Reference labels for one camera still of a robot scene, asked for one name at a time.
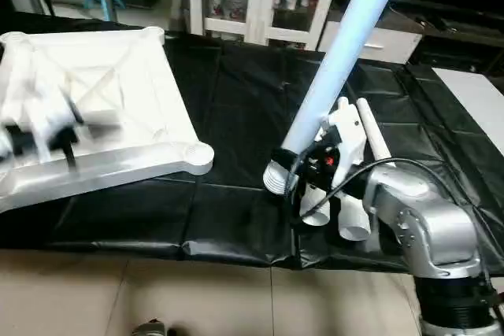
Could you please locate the black work mat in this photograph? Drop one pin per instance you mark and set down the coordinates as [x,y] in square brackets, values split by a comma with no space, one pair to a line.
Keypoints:
[236,116]

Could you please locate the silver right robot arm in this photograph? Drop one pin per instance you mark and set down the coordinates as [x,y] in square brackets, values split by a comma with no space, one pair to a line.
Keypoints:
[433,230]

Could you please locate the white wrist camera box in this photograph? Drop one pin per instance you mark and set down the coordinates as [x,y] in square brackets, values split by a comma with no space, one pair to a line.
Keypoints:
[51,108]
[346,135]

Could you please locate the white flat board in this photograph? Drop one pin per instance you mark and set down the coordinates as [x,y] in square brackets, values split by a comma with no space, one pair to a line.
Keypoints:
[476,104]

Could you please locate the white plastic table top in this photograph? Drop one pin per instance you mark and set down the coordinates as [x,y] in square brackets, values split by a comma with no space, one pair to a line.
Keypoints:
[110,100]

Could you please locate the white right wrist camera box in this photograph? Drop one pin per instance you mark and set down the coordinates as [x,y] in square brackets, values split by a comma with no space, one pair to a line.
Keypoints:
[346,135]

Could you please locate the white plastic table leg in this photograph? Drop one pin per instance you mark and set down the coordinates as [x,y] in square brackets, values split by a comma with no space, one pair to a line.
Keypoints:
[339,60]
[372,127]
[354,222]
[316,212]

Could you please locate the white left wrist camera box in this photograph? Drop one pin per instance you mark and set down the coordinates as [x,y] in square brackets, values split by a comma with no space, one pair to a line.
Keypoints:
[51,108]

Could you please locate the white drawer unit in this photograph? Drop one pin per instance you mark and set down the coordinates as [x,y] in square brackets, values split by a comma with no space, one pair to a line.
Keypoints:
[394,45]

